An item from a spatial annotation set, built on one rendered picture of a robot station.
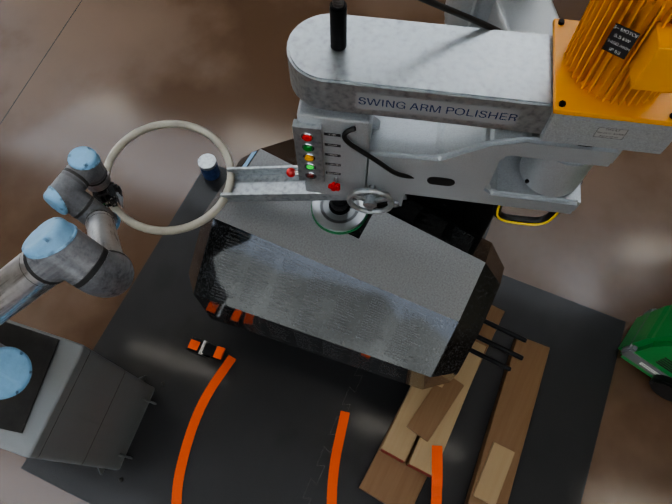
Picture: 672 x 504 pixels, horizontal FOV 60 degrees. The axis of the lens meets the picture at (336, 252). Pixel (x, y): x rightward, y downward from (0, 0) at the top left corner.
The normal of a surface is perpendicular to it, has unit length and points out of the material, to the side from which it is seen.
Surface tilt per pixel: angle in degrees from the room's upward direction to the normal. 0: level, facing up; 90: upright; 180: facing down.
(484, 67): 0
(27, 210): 0
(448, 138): 40
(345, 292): 45
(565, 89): 0
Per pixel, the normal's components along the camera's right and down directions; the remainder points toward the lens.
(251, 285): -0.30, 0.31
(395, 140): -0.08, -0.40
